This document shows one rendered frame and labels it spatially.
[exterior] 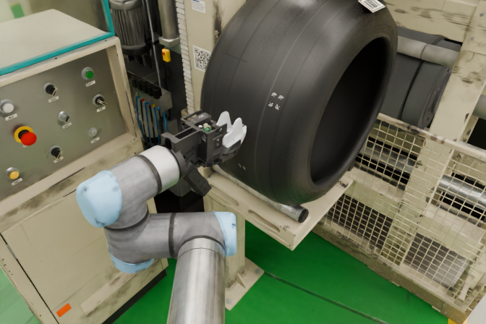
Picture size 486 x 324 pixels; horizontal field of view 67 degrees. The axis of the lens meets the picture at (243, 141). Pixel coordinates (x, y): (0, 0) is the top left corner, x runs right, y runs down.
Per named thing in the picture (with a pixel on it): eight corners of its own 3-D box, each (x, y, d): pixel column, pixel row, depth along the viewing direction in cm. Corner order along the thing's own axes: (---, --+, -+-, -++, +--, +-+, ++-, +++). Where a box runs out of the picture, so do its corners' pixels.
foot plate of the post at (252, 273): (190, 277, 188) (189, 273, 186) (226, 244, 204) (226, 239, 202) (229, 311, 175) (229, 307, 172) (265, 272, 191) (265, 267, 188)
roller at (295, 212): (222, 159, 124) (214, 171, 124) (216, 154, 120) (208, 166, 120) (310, 212, 106) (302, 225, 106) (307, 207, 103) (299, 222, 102)
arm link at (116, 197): (79, 220, 59) (66, 176, 55) (137, 187, 66) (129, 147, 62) (107, 243, 55) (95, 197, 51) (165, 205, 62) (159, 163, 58)
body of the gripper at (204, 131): (231, 123, 68) (181, 149, 60) (228, 160, 73) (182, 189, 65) (202, 107, 72) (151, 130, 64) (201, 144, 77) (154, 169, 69)
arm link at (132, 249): (173, 275, 63) (165, 227, 58) (106, 278, 63) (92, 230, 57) (178, 241, 70) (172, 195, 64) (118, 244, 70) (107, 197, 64)
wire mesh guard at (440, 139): (276, 200, 189) (286, 79, 146) (278, 198, 190) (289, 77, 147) (463, 313, 143) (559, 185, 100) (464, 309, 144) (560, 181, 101)
